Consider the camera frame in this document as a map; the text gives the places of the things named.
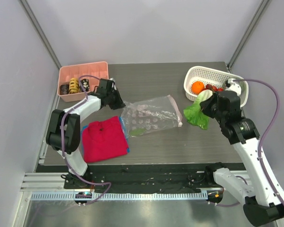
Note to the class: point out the red folded cloth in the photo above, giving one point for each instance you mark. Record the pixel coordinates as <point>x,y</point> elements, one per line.
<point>104,140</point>

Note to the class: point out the black white patterned item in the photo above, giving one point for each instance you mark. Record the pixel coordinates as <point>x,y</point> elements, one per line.
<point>84,85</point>

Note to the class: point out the red yellow lychee bunch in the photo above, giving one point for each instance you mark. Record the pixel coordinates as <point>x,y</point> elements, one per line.
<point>213,88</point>

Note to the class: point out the dark brown round item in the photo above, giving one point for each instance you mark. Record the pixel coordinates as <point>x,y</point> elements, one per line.
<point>64,89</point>

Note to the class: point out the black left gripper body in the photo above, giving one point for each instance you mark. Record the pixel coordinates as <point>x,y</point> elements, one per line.
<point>110,95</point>

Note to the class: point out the loose green fake leaf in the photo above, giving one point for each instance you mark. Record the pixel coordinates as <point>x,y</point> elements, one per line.
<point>137,132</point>

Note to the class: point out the yellow spiral item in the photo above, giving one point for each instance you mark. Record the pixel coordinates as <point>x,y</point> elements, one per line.
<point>74,86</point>

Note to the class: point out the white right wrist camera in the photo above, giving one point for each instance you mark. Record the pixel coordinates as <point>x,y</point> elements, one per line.
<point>233,85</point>

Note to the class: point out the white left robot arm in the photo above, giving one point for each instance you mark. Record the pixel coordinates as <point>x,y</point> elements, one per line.
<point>64,129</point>

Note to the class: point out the clear zip top bag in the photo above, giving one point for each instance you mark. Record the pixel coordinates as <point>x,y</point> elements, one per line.
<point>157,114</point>

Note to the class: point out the white perforated plastic basket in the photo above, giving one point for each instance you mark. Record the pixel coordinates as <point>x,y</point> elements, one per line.
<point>206,76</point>

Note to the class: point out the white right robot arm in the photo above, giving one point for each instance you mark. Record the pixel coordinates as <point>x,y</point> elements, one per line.
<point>263,199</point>

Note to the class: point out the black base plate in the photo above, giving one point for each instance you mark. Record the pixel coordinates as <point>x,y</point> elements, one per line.
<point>145,179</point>

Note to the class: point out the blue folded cloth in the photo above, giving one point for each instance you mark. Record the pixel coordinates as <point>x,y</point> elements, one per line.
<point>124,132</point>

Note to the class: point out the green fake lettuce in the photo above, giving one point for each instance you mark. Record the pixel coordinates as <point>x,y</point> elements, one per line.
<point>193,113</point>

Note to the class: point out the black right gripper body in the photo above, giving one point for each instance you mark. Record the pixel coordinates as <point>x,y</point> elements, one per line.
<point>209,107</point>

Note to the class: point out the pink compartment tray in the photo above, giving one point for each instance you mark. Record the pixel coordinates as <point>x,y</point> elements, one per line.
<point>93,72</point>

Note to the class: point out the orange fake orange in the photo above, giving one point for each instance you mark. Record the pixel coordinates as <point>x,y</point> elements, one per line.
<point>197,87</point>

